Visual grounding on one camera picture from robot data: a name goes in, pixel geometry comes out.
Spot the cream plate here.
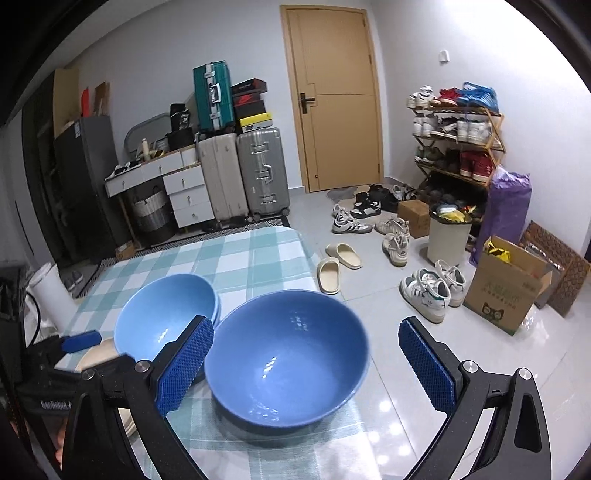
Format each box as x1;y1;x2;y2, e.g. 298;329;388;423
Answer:
73;338;139;437

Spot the blue bowl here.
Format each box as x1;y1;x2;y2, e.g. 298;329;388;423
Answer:
114;273;221;360
204;290;370;429

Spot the left hand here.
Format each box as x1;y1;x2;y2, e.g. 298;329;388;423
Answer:
44;417;67;467

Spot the white electric kettle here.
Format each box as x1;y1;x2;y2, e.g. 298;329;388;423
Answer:
27;262;78;333

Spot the white green sneaker left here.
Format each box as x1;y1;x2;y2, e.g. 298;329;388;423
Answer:
399;268;451;324

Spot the white green sneaker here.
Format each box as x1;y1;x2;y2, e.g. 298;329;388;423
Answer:
435;259;467;308
399;268;451;324

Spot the white green sneaker right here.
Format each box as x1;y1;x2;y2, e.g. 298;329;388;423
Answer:
435;259;467;308

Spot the open cardboard box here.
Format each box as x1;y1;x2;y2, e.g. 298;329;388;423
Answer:
464;236;552;335

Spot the beige sneaker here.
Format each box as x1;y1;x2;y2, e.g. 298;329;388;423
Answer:
382;233;409;267

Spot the white trash bin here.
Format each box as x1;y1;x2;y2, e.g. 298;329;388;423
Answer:
427;203;473;266

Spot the beige slipper far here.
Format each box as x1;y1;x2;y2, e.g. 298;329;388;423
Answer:
325;243;363;270

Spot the beige slipper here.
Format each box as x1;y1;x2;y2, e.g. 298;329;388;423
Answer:
325;243;363;270
317;257;341;295

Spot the beige slipper near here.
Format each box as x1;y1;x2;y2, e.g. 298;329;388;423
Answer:
317;257;341;295

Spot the woven laundry basket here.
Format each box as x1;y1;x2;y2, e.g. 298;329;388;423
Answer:
131;186;175;246

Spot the teal checked tablecloth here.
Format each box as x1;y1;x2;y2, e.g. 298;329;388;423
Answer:
67;226;380;479

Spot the small brown cardboard box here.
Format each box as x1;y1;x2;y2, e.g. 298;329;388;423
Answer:
398;200;431;239

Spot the black refrigerator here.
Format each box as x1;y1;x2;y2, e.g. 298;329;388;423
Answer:
22;115;136;269

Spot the brown patterned doormat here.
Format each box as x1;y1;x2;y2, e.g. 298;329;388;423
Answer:
520;221;590;317

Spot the grey white sneaker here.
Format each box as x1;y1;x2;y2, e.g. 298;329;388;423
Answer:
332;204;373;234

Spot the purple bag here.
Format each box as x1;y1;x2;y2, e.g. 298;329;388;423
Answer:
470;166;532;267

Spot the white dressing desk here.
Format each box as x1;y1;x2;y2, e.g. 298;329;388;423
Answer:
104;146;214;228

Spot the beige suitcase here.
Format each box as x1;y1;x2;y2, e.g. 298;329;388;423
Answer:
197;133;249;222

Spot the wooden shoe rack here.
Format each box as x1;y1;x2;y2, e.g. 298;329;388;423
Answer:
406;82;506;222

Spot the silver suitcase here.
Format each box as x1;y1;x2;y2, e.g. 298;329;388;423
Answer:
236;127;290;220

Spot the teal suitcase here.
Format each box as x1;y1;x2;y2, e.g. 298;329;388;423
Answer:
192;60;235;134

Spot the stack of shoe boxes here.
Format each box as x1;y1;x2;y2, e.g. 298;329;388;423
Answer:
231;78;267;133

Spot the yellow wooden door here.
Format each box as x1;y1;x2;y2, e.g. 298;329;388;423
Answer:
280;5;384;192

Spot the black cable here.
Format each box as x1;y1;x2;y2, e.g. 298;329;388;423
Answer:
20;290;47;347

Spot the light switch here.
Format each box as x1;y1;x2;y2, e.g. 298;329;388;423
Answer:
439;50;450;63

